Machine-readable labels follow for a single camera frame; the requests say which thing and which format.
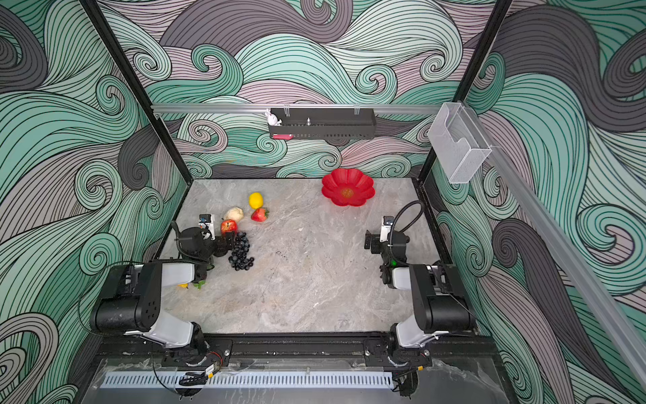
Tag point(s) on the white slotted cable duct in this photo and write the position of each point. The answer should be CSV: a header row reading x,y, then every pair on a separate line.
x,y
255,380

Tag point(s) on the small white rabbit figurine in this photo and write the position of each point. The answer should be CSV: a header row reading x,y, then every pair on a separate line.
x,y
272,119

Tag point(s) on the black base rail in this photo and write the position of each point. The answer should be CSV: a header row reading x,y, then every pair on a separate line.
x,y
374,349

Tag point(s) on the red apple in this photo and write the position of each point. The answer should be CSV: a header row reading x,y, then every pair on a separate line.
x,y
228,226

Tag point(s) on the aluminium wall rail right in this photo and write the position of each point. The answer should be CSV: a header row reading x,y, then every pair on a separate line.
x,y
518,174

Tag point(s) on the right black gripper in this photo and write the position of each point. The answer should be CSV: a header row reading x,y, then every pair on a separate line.
x,y
371,241

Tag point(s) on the aluminium wall rail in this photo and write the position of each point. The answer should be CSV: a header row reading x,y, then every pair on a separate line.
x,y
231,108
518,174

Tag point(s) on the aluminium wall rail back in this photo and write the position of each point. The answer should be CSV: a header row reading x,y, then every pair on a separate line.
x,y
231,108

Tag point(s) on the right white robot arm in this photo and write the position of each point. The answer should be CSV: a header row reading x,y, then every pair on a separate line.
x,y
439,301

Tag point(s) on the black grape bunch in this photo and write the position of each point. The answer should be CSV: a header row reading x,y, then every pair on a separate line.
x,y
239,258

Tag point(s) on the black wall shelf tray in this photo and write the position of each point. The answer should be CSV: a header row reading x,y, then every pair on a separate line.
x,y
326,124

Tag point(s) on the pale cream pear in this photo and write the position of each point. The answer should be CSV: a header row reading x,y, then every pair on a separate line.
x,y
235,214

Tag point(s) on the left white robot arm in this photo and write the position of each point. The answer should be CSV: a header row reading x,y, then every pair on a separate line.
x,y
130,302

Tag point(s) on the pink item in tray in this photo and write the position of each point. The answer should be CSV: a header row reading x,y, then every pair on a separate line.
x,y
282,137

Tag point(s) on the yellow lemon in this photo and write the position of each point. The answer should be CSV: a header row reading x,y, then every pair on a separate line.
x,y
256,201

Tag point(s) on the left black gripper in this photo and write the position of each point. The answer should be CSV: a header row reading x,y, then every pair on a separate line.
x,y
219,246

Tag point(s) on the clear plastic wall holder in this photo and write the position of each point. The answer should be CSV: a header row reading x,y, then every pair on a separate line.
x,y
460,142

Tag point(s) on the red flower-shaped fruit bowl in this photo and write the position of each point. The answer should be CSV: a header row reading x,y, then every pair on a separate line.
x,y
348,187

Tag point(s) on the red strawberry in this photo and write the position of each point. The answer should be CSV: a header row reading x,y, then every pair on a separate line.
x,y
260,214

